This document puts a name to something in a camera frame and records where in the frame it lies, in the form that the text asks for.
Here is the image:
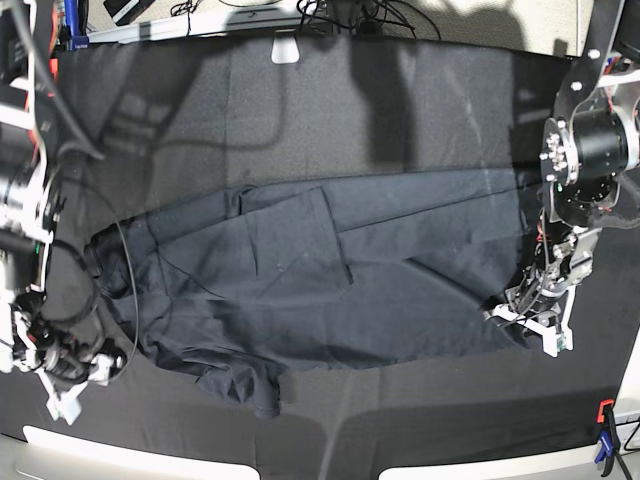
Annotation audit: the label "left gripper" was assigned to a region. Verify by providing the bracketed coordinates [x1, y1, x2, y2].
[484, 229, 598, 341]

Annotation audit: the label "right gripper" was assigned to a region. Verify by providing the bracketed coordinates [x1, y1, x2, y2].
[1, 294, 128, 399]

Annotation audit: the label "dark navy t-shirt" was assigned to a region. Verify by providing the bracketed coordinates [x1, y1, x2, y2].
[85, 169, 537, 418]

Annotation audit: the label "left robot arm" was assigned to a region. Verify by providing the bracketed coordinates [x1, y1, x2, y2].
[484, 1, 639, 357]

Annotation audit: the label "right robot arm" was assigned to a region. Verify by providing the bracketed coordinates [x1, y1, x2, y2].
[1, 1, 127, 404]

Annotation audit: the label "red black clamp near-right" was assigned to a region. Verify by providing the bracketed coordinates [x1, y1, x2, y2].
[596, 398, 615, 425]

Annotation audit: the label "blue bar clamp near-right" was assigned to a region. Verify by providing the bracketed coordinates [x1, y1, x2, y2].
[594, 421, 620, 478]

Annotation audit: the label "black table cloth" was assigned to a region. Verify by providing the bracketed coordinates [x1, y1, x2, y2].
[0, 33, 640, 480]

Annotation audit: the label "red black clamp far-left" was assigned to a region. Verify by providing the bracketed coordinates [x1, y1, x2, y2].
[49, 57, 59, 85]

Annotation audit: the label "blue bar clamp far-left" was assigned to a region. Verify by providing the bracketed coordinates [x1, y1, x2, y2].
[63, 0, 89, 50]

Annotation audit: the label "black power adapter box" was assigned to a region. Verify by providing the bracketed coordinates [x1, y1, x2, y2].
[103, 0, 155, 26]

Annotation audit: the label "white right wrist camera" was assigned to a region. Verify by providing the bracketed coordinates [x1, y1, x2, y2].
[46, 384, 86, 425]

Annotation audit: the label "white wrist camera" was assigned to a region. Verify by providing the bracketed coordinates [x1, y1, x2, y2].
[46, 384, 86, 425]
[541, 327, 574, 358]

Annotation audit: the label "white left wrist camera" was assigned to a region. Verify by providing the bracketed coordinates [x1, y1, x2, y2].
[541, 327, 574, 358]

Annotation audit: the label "tangled black cables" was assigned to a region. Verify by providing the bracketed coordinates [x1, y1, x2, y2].
[169, 0, 451, 41]

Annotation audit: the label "aluminium frame rail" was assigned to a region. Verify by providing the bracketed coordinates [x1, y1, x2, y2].
[88, 10, 285, 45]

